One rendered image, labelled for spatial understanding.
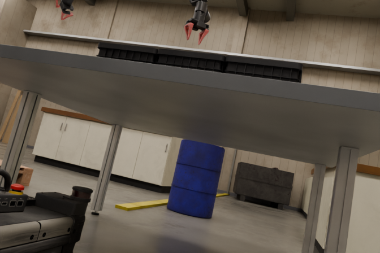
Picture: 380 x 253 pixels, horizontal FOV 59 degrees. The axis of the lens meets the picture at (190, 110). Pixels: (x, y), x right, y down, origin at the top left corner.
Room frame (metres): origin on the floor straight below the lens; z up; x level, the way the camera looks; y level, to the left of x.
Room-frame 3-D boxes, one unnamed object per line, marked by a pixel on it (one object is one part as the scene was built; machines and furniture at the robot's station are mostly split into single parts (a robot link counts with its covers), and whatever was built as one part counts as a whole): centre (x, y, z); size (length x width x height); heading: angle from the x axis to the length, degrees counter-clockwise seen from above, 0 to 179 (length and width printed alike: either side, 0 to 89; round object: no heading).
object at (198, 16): (1.56, 0.06, 1.17); 0.10 x 0.07 x 0.07; 115
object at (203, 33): (1.57, 0.04, 1.10); 0.07 x 0.07 x 0.09; 25
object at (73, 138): (6.57, 1.05, 0.48); 2.55 x 2.07 x 0.96; 71
